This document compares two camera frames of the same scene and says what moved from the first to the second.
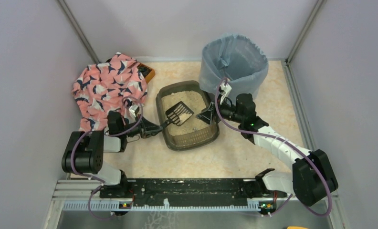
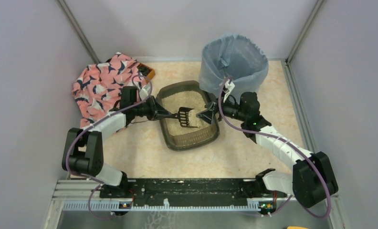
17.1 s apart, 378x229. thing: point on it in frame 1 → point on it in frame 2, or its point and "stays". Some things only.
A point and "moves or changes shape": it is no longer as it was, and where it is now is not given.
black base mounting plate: [187, 191] stays
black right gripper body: [216, 112] stays
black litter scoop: [178, 115] moves or changes shape
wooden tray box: [147, 72] stays
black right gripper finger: [206, 116] stays
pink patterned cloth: [113, 86] stays
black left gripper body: [146, 128] → [152, 108]
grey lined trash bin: [245, 65] stays
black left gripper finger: [149, 128] → [160, 112]
